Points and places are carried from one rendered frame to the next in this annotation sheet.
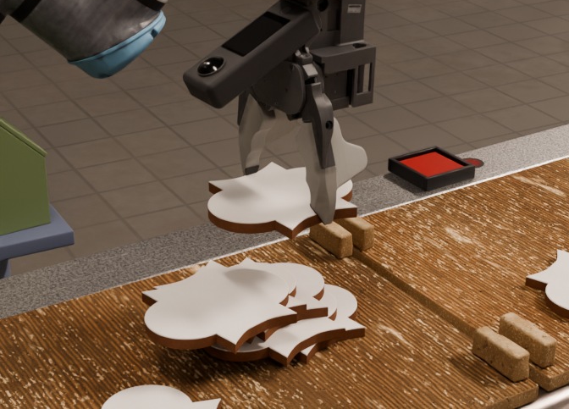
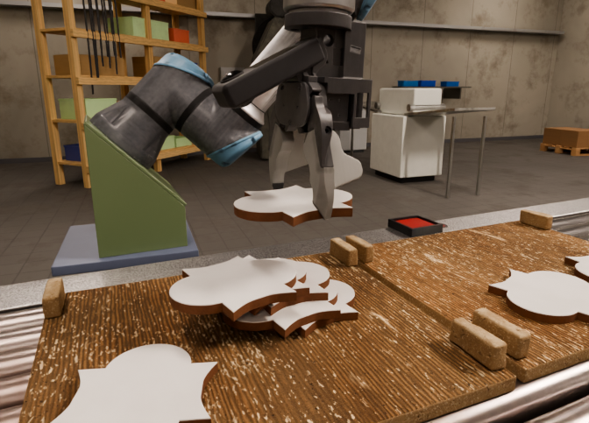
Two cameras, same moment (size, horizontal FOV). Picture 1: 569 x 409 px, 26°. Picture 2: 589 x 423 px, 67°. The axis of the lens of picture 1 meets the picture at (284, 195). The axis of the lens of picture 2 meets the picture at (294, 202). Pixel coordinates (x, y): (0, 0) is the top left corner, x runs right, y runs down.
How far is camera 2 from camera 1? 0.62 m
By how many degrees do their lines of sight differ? 13
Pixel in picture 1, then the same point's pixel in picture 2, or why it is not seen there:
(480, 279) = (451, 285)
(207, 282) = (235, 266)
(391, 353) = (379, 334)
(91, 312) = (160, 287)
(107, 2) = (225, 118)
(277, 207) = (287, 205)
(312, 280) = (320, 273)
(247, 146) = (273, 165)
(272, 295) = (280, 278)
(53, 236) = (186, 252)
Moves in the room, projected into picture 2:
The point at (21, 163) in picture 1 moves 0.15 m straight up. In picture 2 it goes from (170, 207) to (165, 133)
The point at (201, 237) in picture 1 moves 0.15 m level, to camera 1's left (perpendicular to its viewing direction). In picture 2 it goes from (263, 252) to (180, 248)
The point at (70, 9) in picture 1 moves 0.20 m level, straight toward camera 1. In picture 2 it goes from (205, 122) to (183, 131)
